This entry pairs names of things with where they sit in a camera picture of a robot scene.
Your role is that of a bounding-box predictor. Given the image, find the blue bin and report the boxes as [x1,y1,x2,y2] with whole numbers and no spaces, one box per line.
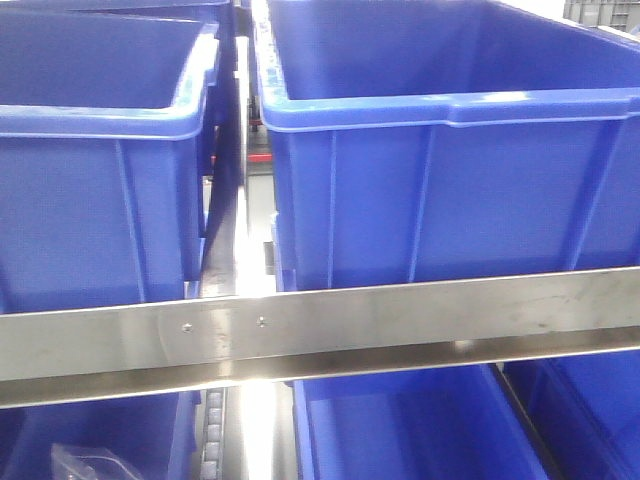
[251,1,639,290]
[1,7,218,313]
[504,351,639,479]
[292,365,548,479]
[1,392,200,479]

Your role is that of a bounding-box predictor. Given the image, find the blue lower bin right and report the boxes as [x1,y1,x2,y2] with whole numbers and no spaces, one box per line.
[504,351,639,479]

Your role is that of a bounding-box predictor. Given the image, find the blue lower bin middle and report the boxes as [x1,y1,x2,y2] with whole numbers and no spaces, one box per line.
[292,365,548,479]

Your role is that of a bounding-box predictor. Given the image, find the blue upper bin right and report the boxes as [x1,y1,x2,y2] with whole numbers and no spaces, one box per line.
[251,1,639,290]

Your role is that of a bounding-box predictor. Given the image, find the blue upper bin left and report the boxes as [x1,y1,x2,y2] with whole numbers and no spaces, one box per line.
[1,7,218,313]

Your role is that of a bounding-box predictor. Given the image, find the blue lower bin left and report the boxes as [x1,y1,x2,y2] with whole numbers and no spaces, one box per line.
[1,392,200,479]

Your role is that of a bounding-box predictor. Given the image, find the clear plastic bag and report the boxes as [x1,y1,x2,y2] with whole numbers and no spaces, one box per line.
[50,443,144,480]

